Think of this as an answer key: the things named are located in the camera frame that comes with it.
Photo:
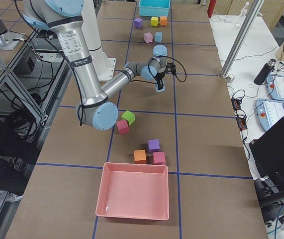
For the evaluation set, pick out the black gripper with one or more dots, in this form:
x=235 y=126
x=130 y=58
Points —
x=160 y=75

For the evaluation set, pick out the light blue foam block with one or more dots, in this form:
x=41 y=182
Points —
x=160 y=88

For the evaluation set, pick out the green foam block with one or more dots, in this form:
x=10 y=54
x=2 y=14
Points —
x=129 y=117

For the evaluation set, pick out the lilac pink foam block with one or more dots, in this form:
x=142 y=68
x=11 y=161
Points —
x=147 y=37

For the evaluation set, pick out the red block beside green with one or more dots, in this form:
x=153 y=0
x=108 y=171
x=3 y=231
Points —
x=122 y=126

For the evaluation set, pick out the purple block near pink tray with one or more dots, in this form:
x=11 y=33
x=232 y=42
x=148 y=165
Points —
x=153 y=145

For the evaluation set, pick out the yellow foam block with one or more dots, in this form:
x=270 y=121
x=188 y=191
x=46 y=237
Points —
x=154 y=21

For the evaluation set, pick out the orange block near bin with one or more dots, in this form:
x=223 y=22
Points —
x=163 y=21

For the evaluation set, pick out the dark purple block near bin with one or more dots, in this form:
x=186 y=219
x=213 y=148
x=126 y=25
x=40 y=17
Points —
x=138 y=22

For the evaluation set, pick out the small metal cylinder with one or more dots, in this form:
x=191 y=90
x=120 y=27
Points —
x=230 y=78

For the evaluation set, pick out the magenta block near pink tray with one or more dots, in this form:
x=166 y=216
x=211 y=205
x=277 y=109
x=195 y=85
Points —
x=159 y=158

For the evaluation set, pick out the orange block near pink tray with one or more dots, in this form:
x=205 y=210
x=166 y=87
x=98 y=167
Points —
x=140 y=157

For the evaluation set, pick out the blue plastic bin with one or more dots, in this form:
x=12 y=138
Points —
x=154 y=7

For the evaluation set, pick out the black water bottle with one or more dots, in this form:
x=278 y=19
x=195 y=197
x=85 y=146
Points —
x=265 y=71

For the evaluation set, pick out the pink plastic tray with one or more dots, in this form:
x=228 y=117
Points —
x=134 y=191

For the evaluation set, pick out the teach pendant near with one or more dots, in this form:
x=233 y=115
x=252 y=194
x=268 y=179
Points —
x=269 y=112

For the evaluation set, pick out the teach pendant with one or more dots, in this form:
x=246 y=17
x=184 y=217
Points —
x=275 y=85
x=269 y=112

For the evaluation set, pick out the teach pendant far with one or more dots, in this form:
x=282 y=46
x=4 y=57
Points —
x=275 y=85

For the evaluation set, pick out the black laptop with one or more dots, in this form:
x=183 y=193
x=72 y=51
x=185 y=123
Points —
x=268 y=152

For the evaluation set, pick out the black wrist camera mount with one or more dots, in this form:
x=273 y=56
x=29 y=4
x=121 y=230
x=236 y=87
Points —
x=171 y=68

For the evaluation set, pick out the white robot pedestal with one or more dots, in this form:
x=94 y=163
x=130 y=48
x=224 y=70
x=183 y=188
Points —
x=104 y=66

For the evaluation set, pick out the aluminium frame post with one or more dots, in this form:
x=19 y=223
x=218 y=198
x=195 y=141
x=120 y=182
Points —
x=244 y=30

